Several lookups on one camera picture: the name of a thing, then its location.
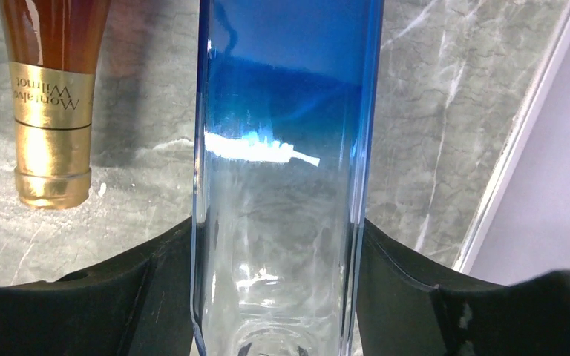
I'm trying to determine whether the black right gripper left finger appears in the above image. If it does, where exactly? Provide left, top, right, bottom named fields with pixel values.
left=0, top=220, right=193, bottom=355

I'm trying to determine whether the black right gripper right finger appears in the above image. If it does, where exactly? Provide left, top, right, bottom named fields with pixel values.
left=357, top=222, right=570, bottom=355

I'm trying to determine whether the blue square glass bottle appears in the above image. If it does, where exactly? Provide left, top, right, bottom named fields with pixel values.
left=191, top=1, right=384, bottom=355

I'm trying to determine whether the brown bottle gold foil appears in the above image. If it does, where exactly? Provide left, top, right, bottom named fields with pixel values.
left=0, top=1, right=111, bottom=209

